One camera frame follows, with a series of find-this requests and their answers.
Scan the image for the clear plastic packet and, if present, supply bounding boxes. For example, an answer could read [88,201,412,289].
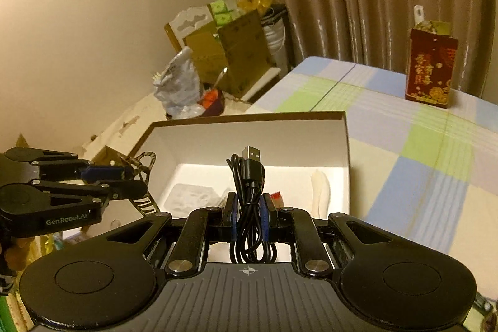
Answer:
[162,182,223,217]

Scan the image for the yellow plastic object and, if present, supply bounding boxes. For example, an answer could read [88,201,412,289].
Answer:
[238,0,274,12]

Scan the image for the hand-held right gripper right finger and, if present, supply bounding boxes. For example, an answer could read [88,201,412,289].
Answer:
[262,193,393,277]

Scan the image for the small green boxes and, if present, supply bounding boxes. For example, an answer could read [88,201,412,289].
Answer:
[209,0,241,26]

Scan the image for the metal spoon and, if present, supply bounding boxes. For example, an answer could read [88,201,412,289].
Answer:
[211,67,229,91]

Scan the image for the white bucket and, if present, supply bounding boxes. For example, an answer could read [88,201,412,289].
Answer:
[264,4,291,65]

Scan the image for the printed cardboard carton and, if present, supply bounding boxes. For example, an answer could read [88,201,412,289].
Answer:
[182,10,274,100]

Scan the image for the black usb cable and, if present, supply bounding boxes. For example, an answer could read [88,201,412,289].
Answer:
[226,144,280,264]

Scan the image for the red gift box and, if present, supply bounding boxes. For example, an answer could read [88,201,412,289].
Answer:
[404,20,460,110]

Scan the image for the silver plastic bag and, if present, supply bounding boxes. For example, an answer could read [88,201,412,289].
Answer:
[151,45,204,119]

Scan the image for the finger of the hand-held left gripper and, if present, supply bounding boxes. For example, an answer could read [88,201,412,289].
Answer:
[33,150,135,182]
[33,179,150,206]

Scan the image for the brown cardboard box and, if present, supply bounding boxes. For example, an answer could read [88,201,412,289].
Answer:
[128,111,353,233]

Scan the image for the plaid bed sheet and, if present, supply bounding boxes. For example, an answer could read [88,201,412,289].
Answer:
[242,56,498,302]

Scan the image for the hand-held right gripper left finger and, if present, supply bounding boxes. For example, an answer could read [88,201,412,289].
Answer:
[104,192,239,277]

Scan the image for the leopard print lanyard keychain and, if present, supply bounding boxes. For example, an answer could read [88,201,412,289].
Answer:
[120,150,165,217]

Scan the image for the white toothbrush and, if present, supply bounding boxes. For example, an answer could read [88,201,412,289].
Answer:
[308,169,332,219]

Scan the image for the dark bowl with food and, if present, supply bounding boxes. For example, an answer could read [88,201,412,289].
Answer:
[200,88,227,117]

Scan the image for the person's left hand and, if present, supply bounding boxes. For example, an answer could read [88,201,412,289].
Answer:
[0,236,32,278]

